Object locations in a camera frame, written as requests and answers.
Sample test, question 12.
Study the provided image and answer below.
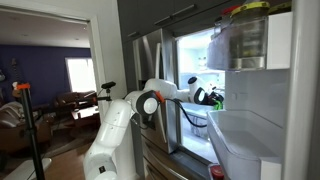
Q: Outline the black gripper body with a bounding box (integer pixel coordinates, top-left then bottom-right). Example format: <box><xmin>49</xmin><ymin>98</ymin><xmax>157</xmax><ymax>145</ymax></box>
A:
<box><xmin>202</xmin><ymin>91</ymin><xmax>223</xmax><ymax>106</ymax></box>

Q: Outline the green bottle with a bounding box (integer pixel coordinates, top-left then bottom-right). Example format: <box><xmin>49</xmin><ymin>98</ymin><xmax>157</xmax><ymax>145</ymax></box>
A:
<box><xmin>214</xmin><ymin>100</ymin><xmax>223</xmax><ymax>110</ymax></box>

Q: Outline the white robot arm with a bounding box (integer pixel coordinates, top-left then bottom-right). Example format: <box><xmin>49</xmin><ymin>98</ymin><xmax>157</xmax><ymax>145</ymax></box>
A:
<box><xmin>83</xmin><ymin>77</ymin><xmax>224</xmax><ymax>180</ymax></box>

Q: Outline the stainless steel left fridge door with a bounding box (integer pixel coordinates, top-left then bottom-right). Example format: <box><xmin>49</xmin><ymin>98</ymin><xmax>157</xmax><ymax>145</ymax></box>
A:
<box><xmin>133</xmin><ymin>29</ymin><xmax>177</xmax><ymax>154</ymax></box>

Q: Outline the white open fridge door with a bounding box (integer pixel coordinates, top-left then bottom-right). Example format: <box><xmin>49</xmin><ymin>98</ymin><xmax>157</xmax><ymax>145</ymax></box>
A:
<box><xmin>209</xmin><ymin>0</ymin><xmax>320</xmax><ymax>180</ymax></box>

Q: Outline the lower clear door bin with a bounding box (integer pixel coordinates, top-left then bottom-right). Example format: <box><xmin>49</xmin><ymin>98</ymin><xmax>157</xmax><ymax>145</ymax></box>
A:
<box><xmin>207</xmin><ymin>110</ymin><xmax>284</xmax><ymax>180</ymax></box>

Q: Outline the clear door bin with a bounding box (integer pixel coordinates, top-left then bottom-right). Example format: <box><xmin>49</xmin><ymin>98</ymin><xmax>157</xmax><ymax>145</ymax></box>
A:
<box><xmin>207</xmin><ymin>18</ymin><xmax>268</xmax><ymax>71</ymax></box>
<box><xmin>207</xmin><ymin>110</ymin><xmax>284</xmax><ymax>180</ymax></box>

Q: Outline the upper clear door bin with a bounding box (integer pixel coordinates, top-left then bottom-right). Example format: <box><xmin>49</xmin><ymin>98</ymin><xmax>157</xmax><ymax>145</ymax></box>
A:
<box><xmin>207</xmin><ymin>18</ymin><xmax>268</xmax><ymax>71</ymax></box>

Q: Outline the red lid jar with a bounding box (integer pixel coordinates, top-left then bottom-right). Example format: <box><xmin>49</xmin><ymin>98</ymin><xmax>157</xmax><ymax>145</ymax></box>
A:
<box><xmin>221</xmin><ymin>5</ymin><xmax>238</xmax><ymax>19</ymax></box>
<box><xmin>210</xmin><ymin>165</ymin><xmax>224</xmax><ymax>180</ymax></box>

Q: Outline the yellow lid glass jar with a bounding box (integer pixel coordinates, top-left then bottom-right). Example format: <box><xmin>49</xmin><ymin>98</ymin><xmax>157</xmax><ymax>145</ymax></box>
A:
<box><xmin>229</xmin><ymin>1</ymin><xmax>270</xmax><ymax>70</ymax></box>

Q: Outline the red lid top jar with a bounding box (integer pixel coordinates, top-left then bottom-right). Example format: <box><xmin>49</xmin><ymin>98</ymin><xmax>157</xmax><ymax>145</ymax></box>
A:
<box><xmin>221</xmin><ymin>5</ymin><xmax>238</xmax><ymax>19</ymax></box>

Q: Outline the dark upper cabinet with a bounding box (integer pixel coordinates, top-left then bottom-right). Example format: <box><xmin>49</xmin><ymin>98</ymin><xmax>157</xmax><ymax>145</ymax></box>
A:
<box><xmin>117</xmin><ymin>0</ymin><xmax>245</xmax><ymax>42</ymax></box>

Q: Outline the bright window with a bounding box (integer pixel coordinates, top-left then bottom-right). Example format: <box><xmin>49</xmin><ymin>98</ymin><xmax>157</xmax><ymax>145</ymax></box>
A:
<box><xmin>66</xmin><ymin>58</ymin><xmax>96</xmax><ymax>92</ymax></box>

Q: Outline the brown sofa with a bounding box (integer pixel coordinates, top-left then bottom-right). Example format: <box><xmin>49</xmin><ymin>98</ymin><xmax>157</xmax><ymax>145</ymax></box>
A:
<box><xmin>54</xmin><ymin>91</ymin><xmax>97</xmax><ymax>108</ymax></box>

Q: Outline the black tripod orange clamp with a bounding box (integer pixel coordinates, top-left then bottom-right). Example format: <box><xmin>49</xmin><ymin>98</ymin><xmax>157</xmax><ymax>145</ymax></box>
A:
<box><xmin>17</xmin><ymin>83</ymin><xmax>45</xmax><ymax>180</ymax></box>

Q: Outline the white board on floor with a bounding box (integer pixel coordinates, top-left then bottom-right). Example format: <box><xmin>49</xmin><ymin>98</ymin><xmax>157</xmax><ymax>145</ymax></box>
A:
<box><xmin>3</xmin><ymin>160</ymin><xmax>36</xmax><ymax>180</ymax></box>

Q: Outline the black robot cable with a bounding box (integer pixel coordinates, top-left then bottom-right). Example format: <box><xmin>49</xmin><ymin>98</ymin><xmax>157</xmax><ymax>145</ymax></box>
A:
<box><xmin>164</xmin><ymin>97</ymin><xmax>208</xmax><ymax>129</ymax></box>

